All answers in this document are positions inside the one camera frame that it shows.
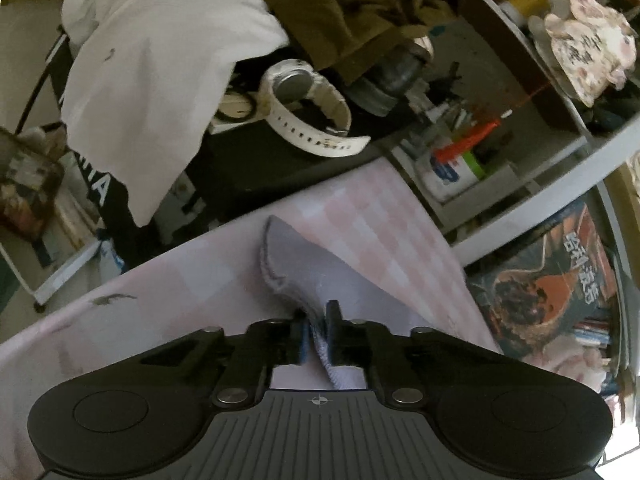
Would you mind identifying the paper fan ornament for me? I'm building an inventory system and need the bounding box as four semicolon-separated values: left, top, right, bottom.
542;0;638;108

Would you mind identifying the dark glass jar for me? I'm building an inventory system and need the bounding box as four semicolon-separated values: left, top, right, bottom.
344;42;433;117

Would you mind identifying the yellow lid container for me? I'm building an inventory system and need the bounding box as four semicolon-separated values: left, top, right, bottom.
499;0;563;28

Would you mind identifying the white wristwatch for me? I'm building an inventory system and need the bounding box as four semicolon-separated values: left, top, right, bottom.
257;59;372;158

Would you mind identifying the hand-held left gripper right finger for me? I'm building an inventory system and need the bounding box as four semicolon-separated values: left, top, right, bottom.
325;300;501;408

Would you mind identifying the lavender knit garment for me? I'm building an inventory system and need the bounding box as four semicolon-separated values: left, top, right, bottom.
257;215;373;391

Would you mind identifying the dark orange cover book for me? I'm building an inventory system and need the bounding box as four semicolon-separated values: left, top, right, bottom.
469;202;618;363

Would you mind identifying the pink checked cartoon desk mat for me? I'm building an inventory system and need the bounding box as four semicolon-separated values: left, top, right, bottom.
0;157;503;480

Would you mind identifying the brown patterned pouch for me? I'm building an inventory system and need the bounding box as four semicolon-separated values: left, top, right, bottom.
0;126;67;241

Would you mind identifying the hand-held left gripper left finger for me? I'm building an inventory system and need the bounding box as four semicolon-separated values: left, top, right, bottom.
135;310;312;409

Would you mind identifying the olive brown cloth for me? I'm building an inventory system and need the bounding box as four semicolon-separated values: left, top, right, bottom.
237;0;468;88

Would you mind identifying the black box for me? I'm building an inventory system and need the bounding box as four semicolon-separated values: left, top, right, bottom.
197;105;406;243

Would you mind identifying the white garment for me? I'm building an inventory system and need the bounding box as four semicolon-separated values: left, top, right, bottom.
59;0;290;228

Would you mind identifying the white bookshelf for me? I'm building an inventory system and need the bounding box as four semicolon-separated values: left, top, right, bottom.
390;0;640;466

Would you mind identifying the red tassel ornament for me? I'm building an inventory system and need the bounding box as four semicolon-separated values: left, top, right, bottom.
432;110;516;162

